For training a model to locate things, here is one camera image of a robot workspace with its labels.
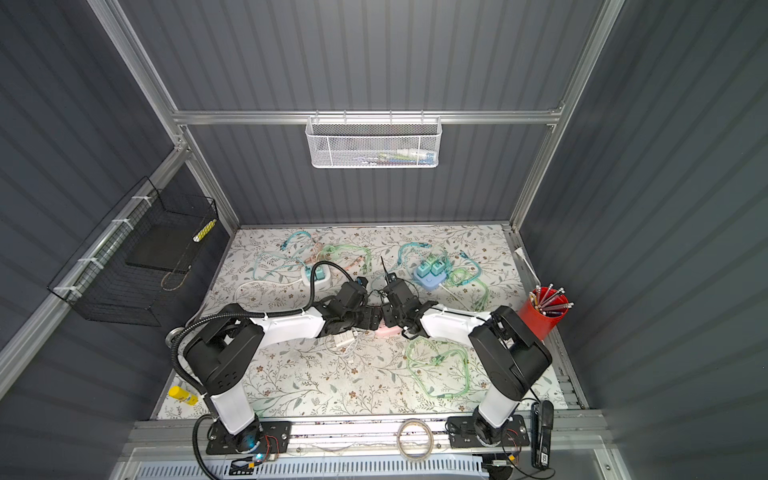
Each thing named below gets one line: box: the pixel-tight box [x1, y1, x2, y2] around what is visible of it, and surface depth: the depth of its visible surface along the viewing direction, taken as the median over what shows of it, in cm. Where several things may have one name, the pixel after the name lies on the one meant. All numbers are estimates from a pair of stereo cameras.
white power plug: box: [333, 331, 357, 347], surface depth 90 cm
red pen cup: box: [519, 284, 575, 341], surface depth 86 cm
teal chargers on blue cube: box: [417, 255, 445, 278], surface depth 101 cm
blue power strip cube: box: [414, 268, 447, 291], surface depth 103 cm
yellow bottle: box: [167, 386, 199, 406], surface depth 78 cm
